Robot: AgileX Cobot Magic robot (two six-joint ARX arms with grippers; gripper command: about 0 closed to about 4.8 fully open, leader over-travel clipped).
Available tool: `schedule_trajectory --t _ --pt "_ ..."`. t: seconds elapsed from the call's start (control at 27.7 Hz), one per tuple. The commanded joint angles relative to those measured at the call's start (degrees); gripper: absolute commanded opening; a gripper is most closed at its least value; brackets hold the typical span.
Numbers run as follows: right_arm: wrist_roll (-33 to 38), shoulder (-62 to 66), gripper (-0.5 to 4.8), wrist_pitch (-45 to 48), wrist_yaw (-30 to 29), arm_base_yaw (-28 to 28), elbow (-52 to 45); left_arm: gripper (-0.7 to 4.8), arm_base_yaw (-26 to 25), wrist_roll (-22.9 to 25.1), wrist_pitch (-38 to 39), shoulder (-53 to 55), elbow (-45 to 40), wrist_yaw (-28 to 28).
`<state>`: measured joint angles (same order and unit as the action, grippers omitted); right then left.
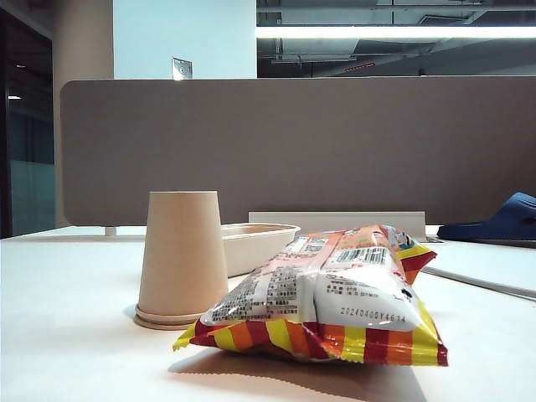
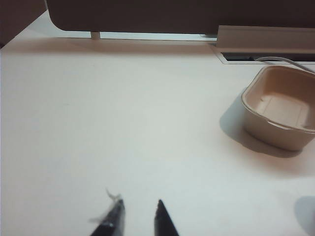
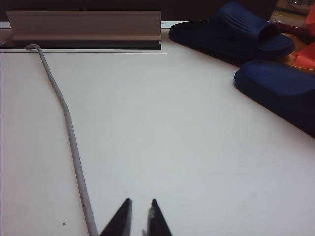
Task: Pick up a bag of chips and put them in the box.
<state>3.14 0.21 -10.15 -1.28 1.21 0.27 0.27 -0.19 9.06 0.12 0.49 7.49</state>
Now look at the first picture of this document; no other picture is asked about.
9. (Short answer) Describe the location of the striped chips bag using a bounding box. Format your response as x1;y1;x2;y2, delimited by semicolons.
173;224;449;368

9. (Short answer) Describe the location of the beige paper pulp box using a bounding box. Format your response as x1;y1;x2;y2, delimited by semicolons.
220;223;302;278

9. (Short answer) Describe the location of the brown desk divider panel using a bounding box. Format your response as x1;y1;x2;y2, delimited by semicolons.
59;75;536;229

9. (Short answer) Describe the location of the upturned brown paper cup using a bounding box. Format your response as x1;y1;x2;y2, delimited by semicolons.
133;191;232;331

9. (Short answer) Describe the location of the long ceiling light strip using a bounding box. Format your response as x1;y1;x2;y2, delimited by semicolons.
255;25;536;39

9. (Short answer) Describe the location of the navy blue slipper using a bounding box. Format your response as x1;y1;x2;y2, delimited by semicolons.
436;192;536;248

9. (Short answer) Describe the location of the white desk cable flap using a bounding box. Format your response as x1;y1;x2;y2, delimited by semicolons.
248;210;427;243

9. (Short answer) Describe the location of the shiny metal wall plate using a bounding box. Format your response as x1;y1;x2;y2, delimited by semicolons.
170;56;193;80

